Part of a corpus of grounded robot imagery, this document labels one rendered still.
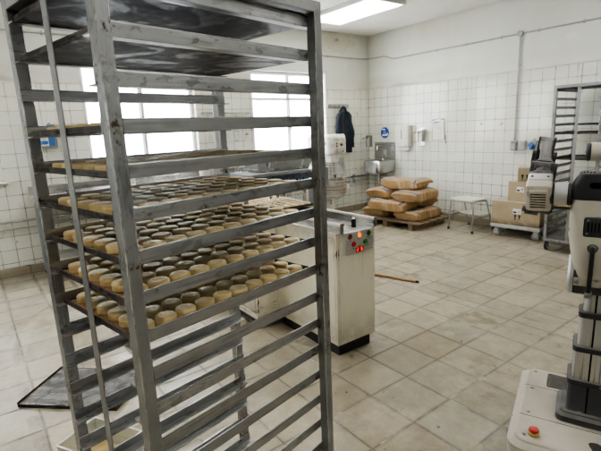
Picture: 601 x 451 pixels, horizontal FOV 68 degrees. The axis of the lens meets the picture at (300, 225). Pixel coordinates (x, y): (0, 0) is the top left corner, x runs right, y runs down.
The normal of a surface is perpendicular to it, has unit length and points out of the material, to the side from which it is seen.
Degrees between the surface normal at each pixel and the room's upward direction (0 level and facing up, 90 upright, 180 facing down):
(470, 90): 90
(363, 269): 90
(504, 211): 89
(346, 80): 90
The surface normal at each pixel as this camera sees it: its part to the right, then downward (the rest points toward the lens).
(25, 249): 0.60, 0.14
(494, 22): -0.80, 0.16
